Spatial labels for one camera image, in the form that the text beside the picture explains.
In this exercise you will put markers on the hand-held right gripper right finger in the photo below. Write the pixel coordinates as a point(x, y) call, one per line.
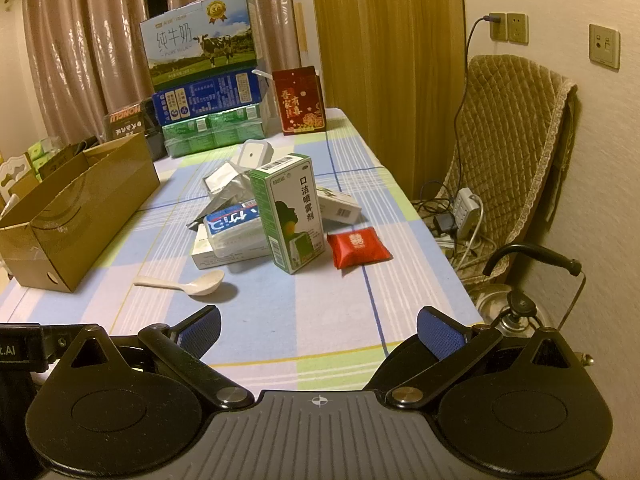
point(440, 335)

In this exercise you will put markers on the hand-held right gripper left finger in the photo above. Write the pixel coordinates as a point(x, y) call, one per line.
point(201, 331)

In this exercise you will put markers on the white plastic spoon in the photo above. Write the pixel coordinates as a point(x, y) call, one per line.
point(200, 286)

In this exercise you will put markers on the white tablet box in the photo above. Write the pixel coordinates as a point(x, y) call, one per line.
point(220, 259)

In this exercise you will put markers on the blue label plastic pack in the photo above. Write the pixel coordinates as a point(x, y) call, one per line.
point(232, 225)

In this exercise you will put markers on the red packet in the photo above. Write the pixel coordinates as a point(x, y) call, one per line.
point(359, 247)

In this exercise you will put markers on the silver foil bag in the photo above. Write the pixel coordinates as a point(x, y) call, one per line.
point(220, 205)

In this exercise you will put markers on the green white spray box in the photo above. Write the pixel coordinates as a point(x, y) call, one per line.
point(292, 210)

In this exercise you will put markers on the brown cardboard box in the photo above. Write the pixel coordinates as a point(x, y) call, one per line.
point(90, 210)

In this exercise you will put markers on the white ointment box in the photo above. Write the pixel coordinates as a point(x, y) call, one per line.
point(340, 207)

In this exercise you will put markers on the white square night light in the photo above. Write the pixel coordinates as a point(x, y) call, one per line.
point(254, 154)

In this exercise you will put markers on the desktop with checked cloth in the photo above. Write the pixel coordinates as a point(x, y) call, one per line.
point(300, 320)

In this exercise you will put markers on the steel kettle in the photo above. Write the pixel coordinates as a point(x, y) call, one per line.
point(505, 305)

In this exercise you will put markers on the black power adapter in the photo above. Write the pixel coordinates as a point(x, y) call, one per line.
point(444, 223)

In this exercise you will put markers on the white power strip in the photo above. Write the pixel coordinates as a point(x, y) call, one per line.
point(467, 212)

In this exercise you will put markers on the white cutout chair back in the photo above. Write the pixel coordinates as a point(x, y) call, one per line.
point(12, 175)

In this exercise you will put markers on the chair with quilted cover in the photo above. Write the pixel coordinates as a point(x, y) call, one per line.
point(510, 150)

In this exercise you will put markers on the green drink carton pack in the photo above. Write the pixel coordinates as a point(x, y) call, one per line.
point(210, 132)

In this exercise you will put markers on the stack of green boxes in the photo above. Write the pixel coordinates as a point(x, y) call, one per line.
point(42, 152)

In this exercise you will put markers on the black food box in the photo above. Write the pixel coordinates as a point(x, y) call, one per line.
point(125, 127)

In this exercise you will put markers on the blue carton box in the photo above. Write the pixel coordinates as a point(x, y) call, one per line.
point(210, 97)

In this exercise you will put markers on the red gift box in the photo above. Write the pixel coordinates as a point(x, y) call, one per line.
point(300, 102)

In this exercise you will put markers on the wooden door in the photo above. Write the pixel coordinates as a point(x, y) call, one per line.
point(390, 60)

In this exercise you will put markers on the white cow print milk carton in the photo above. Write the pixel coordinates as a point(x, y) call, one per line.
point(195, 45)

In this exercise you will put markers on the beige curtain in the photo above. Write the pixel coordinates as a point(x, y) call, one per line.
point(90, 35)

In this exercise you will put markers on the beige wall socket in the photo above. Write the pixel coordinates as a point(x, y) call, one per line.
point(497, 27)
point(517, 28)

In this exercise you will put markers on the beige wall outlet plate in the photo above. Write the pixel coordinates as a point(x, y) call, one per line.
point(604, 46)

